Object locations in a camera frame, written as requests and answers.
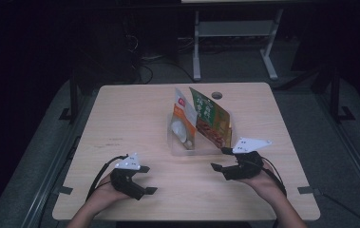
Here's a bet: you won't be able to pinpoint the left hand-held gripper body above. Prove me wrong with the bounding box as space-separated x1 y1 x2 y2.
109 152 146 201

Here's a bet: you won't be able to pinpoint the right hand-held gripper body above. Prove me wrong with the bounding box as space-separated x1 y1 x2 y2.
222 136 273 181

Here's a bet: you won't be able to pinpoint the clear plastic container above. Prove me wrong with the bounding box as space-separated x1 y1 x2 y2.
166 109 237 157

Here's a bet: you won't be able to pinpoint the green and red snack packet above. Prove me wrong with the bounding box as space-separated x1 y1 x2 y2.
188 86 233 149

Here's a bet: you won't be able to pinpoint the white and orange food packet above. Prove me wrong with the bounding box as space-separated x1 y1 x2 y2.
170 87 199 151

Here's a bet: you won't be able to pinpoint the person's left hand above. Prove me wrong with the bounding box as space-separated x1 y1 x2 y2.
86 171 132 211

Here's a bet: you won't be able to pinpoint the person's right hand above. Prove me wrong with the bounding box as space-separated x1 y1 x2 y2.
237 159 287 200

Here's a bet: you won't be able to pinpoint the grey tape strip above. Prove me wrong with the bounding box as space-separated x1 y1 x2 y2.
296 185 322 196
52 185 74 196

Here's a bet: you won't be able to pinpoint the black metal stand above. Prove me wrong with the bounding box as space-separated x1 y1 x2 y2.
329 65 356 124
58 75 81 124

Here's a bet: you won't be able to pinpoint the white metal stand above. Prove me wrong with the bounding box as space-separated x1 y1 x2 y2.
192 8 285 82

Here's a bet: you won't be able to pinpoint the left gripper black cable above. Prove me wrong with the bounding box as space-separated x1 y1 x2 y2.
85 153 130 202

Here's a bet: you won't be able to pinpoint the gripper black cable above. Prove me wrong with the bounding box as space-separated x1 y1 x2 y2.
260 156 288 198
85 153 130 202

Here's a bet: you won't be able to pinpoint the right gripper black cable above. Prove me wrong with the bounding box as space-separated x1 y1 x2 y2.
260 156 288 198

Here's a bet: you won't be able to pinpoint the black floor cables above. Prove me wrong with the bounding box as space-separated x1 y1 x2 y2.
124 32 199 85

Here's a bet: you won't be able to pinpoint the black cable on floor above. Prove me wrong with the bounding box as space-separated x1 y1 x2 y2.
320 192 360 228

